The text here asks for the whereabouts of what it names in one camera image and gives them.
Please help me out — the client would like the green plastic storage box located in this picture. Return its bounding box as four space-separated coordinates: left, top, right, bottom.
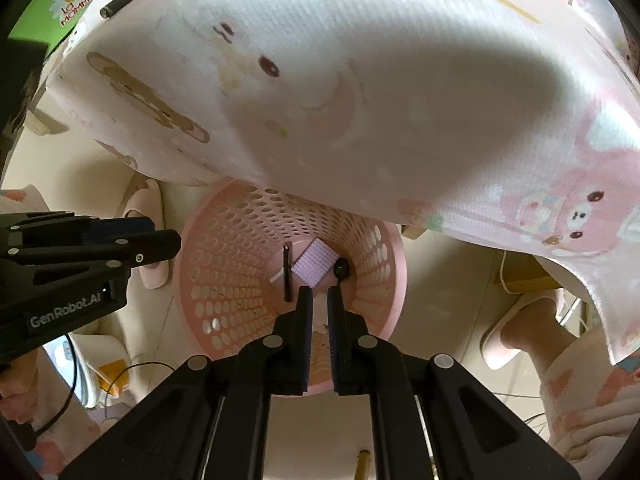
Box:
10 0 121 46

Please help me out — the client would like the black cable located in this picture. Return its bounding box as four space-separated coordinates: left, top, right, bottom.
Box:
30 332 176 436

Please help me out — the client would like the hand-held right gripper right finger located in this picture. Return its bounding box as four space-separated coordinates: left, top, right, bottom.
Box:
326 284 583 480

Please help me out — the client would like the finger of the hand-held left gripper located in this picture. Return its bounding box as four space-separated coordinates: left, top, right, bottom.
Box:
0 212 155 251
7 229 182 281

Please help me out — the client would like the cardboard box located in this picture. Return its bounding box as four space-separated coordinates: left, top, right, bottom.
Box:
500 252 563 293

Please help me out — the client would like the pink right slipper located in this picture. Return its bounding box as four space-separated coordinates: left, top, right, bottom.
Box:
480 292 566 368

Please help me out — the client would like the white cable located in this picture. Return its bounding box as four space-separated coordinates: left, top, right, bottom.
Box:
497 250 538 296

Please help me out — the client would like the purple paper box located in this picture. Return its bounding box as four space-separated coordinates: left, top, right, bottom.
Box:
291 240 337 289

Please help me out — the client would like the pink printed tablecloth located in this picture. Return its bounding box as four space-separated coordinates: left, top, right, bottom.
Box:
47 0 640 366

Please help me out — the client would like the black plastic spoon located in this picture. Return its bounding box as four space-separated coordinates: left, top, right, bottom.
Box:
327 257 351 291

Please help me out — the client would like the pink slipper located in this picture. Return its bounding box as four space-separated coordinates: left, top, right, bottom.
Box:
480 292 566 368
122 178 171 289

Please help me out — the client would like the pink left slipper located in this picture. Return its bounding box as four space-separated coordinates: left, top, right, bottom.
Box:
122 178 171 289

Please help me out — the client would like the person's left hand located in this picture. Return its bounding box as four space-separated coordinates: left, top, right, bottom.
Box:
0 355 48 426

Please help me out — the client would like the pink perforated basket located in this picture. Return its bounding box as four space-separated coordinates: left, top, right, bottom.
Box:
173 178 407 395

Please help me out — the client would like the black strip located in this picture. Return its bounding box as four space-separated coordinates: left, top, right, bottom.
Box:
282 241 293 302

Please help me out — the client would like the white plastic appliance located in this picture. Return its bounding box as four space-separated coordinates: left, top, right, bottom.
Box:
45 330 136 411

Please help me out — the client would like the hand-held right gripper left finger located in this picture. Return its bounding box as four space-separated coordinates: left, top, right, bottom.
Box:
60 285 315 480

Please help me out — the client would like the person's right leg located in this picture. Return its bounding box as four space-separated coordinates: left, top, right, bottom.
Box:
500 305 640 466

